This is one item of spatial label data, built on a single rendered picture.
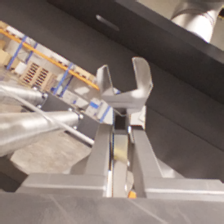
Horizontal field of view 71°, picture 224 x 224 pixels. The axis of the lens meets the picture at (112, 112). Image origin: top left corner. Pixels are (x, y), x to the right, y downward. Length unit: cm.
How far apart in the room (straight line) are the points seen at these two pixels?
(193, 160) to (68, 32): 24
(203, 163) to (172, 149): 4
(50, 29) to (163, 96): 18
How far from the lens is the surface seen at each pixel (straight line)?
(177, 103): 23
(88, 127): 116
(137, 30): 18
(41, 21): 27
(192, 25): 36
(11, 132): 47
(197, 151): 24
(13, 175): 25
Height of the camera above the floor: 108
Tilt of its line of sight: 2 degrees down
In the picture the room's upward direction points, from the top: 31 degrees clockwise
